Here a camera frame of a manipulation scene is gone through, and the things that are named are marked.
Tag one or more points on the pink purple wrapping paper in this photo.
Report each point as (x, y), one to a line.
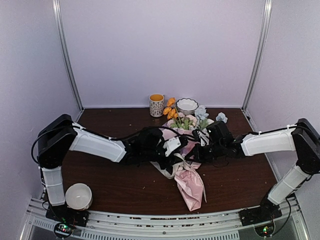
(190, 190)

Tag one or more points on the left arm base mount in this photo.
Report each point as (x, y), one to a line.
(67, 220)

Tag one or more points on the patterned mug with orange inside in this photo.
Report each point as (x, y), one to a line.
(156, 105)

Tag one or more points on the left aluminium frame post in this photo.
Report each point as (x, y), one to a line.
(65, 53)

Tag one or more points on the white round cup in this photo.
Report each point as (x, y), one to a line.
(79, 197)

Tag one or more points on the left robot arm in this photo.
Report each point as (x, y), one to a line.
(63, 135)

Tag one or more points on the pink fake flower stem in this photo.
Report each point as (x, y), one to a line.
(181, 121)

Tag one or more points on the orange fake flower stem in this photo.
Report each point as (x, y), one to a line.
(171, 111)

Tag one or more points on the white scalloped bowl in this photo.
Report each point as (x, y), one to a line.
(187, 106)

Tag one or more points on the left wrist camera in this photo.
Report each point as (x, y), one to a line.
(174, 143)

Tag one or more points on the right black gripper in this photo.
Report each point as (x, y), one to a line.
(198, 156)

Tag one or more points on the beige ribbon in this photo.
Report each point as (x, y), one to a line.
(175, 170)

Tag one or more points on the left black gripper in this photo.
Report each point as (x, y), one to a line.
(171, 161)

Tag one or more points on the aluminium frame post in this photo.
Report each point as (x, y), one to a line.
(264, 30)
(65, 53)

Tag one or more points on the aluminium front rail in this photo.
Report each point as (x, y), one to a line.
(225, 225)

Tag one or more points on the light blue fake flower stem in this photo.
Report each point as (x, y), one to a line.
(203, 119)

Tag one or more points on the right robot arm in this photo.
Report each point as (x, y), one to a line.
(300, 140)

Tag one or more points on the right aluminium frame post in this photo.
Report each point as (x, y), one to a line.
(264, 30)

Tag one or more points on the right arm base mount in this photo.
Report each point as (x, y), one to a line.
(260, 217)

